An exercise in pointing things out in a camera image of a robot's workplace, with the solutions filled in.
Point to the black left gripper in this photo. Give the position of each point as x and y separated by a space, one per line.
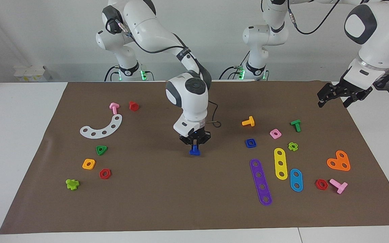
349 88

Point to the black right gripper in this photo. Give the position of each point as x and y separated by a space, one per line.
195 134

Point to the blue triangle-head toy screw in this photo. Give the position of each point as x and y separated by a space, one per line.
194 152

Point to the blue square toy nut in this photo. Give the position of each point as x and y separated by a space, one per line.
247 145

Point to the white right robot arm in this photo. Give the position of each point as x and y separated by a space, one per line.
187 94

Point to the orange-yellow toy screw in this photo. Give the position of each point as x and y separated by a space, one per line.
250 122

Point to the dark green toy screw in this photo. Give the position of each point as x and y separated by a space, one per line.
296 125

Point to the brown table mat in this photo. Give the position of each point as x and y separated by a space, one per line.
181 195

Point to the orange heart-shaped plate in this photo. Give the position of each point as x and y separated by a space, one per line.
339 162

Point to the red toy screw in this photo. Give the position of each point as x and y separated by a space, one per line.
133 106

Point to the lime green cross nut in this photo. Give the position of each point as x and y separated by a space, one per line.
296 146

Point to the pink square toy nut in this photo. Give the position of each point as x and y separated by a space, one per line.
271 133

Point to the purple four-hole strip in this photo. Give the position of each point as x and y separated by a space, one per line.
260 180

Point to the yellow three-hole strip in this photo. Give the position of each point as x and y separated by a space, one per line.
280 158

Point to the small pink toy screw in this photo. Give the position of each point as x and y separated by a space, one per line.
114 108

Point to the large pink toy screw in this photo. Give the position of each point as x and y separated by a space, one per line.
339 186

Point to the red hexagon toy nut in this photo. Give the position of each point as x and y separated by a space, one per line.
109 174
326 185

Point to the white curved five-hole plate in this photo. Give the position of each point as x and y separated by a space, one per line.
99 134

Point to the green triangle toy nut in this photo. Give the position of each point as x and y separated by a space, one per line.
98 152

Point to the blue two-hole strip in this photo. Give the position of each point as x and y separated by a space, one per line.
296 180

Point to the orange square toy nut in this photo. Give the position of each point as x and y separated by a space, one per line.
93 162

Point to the lime green toy screw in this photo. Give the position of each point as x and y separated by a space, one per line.
71 184

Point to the white box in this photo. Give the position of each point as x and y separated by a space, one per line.
32 74

